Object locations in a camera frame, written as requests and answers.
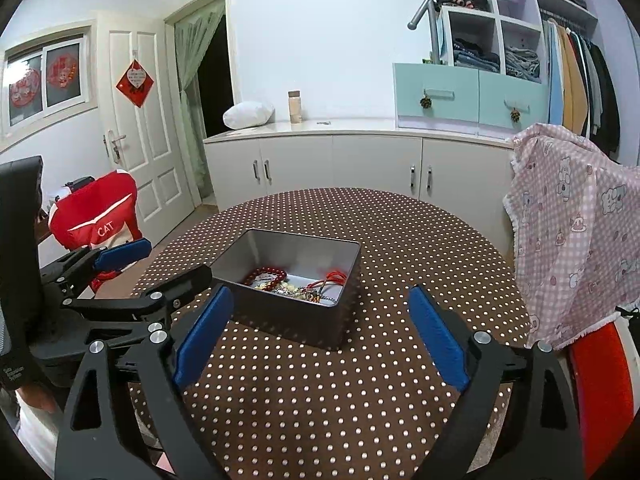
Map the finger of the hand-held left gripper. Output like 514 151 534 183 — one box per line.
60 264 215 321
42 238 153 291

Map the row of hanging clothes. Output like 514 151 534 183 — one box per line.
542 17 623 156

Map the person's left hand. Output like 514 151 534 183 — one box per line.
15 382 63 413

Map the red cord bracelet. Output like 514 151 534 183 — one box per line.
310 269 349 294

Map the white panel door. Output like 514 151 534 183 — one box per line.
95 12 196 248

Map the pink printed blanket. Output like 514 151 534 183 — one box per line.
502 122 640 351

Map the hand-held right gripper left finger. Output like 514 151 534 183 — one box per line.
54 284 236 480

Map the red diamond door decoration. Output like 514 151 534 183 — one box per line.
116 59 153 108

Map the green curtain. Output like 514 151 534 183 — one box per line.
172 0 228 201

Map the folded jeans stack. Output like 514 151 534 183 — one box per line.
452 37 501 72

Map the grey metal tin box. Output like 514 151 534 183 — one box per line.
210 228 362 351

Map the silver door handle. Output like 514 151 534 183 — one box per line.
102 129 127 163

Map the folded grey clothes stack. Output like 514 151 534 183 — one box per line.
504 45 542 81

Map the white bag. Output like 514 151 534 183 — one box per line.
222 100 276 130

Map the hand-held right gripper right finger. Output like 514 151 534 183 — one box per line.
407 284 586 480

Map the teal drawer unit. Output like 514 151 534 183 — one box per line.
392 62 550 140

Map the white sideboard cabinet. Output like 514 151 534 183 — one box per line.
202 117 518 256

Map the dark red bead bracelet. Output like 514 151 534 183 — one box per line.
242 267 289 292

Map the red chair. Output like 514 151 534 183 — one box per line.
567 322 638 480

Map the window with red papercuts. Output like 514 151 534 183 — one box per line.
2 35 93 136

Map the grey metal handrail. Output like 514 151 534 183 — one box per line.
406 0 461 66

